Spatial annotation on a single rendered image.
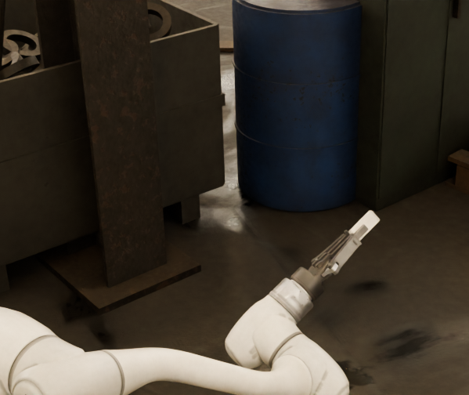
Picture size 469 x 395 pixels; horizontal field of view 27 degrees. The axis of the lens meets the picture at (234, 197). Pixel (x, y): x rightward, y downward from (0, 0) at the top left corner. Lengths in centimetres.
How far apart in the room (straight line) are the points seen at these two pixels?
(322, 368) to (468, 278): 180
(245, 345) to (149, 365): 32
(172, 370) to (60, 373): 27
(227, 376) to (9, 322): 43
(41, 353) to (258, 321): 56
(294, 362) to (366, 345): 138
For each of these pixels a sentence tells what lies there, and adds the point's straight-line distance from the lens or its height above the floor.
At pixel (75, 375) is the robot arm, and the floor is 100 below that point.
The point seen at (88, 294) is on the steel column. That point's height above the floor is 3.
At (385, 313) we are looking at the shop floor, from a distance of 356.
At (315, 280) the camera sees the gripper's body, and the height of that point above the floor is 88.
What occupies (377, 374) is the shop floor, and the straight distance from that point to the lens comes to 329.
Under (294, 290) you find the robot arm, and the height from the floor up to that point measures 87.
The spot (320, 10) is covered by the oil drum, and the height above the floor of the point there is 88.
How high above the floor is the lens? 208
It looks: 29 degrees down
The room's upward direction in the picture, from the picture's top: 2 degrees counter-clockwise
